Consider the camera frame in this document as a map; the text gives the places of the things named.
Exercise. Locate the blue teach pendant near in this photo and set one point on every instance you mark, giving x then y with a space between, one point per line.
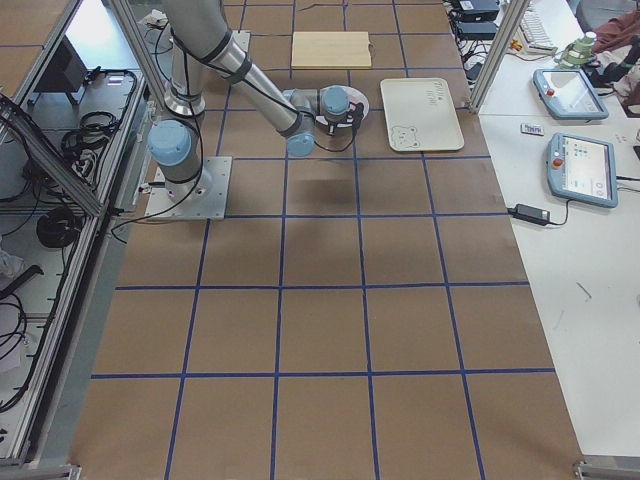
582 169

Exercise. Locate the blue teach pendant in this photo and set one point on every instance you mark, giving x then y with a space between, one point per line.
568 94
582 169

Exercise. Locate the black power adapter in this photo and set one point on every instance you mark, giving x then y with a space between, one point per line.
530 214

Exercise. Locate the cream bear tray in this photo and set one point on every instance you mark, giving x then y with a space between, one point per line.
420 115

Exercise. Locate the blue teach pendant far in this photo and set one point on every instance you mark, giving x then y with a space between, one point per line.
568 94

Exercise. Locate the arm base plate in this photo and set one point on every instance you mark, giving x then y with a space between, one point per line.
205 199

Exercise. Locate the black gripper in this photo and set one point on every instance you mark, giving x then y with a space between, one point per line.
331 126

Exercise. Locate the wooden cutting board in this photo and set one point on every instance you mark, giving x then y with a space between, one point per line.
332 50

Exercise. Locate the white keyboard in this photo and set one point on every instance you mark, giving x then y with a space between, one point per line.
533 35

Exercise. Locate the aluminium frame post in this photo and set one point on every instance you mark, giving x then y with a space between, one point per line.
506 30

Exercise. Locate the white round plate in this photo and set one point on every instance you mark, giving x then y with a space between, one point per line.
336 104

